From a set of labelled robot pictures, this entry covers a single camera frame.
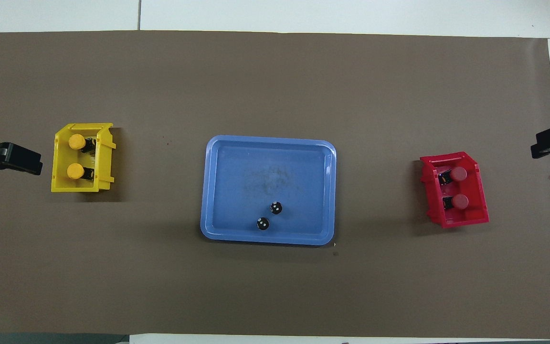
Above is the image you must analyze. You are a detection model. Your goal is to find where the brown table mat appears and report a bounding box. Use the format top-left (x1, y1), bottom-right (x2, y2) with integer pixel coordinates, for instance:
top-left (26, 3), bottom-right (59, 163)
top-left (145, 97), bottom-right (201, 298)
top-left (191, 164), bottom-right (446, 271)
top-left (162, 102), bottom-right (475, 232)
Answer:
top-left (0, 30), bottom-right (550, 339)

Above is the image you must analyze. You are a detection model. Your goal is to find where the blue plastic tray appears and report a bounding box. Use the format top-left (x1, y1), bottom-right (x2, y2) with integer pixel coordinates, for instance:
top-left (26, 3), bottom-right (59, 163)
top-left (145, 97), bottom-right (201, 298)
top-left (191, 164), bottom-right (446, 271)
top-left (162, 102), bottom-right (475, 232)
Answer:
top-left (200, 135), bottom-right (337, 246)

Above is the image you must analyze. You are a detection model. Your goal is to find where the red plastic bin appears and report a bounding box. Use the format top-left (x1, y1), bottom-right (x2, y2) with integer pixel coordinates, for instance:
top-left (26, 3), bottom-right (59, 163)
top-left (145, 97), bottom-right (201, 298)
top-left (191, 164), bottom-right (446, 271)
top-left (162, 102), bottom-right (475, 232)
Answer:
top-left (419, 151), bottom-right (490, 229)

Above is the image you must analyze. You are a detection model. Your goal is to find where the red push button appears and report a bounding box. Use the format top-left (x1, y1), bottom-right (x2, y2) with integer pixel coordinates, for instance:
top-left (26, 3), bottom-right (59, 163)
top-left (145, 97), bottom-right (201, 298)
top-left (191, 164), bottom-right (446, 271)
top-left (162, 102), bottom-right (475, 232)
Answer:
top-left (442, 193), bottom-right (469, 212)
top-left (438, 166), bottom-right (469, 186)

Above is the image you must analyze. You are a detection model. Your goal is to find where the yellow push button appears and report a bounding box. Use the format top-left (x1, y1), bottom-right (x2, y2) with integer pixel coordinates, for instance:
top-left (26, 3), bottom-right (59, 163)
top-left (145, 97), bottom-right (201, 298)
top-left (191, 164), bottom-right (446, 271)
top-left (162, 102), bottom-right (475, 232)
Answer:
top-left (66, 163), bottom-right (95, 182)
top-left (68, 134), bottom-right (97, 154)

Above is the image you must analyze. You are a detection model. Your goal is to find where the yellow plastic bin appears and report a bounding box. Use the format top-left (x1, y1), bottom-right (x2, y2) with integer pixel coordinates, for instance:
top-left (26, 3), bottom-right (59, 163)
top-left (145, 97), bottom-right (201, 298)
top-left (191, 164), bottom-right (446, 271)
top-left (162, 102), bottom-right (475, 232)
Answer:
top-left (51, 123), bottom-right (116, 193)

